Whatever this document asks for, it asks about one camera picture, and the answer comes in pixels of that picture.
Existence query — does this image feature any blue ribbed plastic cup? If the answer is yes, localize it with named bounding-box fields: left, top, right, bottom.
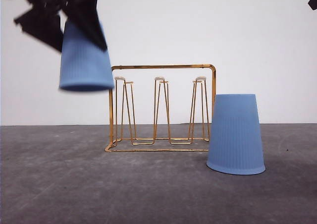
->
left=207, top=94, right=266, bottom=175
left=59, top=21, right=114, bottom=92

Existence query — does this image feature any gold wire cup rack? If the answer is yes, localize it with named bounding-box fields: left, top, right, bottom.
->
left=105, top=64, right=216, bottom=152

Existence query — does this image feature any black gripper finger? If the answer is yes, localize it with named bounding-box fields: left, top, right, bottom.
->
left=61, top=0, right=107, bottom=52
left=14, top=3, right=63, bottom=52

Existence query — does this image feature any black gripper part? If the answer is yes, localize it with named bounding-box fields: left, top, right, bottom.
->
left=308, top=0, right=317, bottom=10

